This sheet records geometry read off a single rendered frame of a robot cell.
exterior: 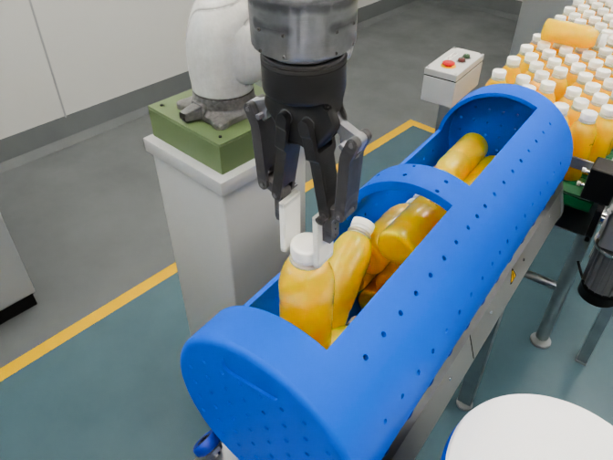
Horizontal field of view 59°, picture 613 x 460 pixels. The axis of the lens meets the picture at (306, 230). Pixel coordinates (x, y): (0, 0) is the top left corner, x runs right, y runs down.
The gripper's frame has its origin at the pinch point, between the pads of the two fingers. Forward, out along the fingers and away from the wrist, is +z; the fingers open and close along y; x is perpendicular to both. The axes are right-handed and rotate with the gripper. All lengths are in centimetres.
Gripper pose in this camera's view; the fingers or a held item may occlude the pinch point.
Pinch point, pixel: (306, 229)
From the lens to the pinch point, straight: 59.1
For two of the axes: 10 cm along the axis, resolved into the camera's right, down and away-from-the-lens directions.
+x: 5.9, -5.2, 6.1
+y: 8.1, 3.7, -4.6
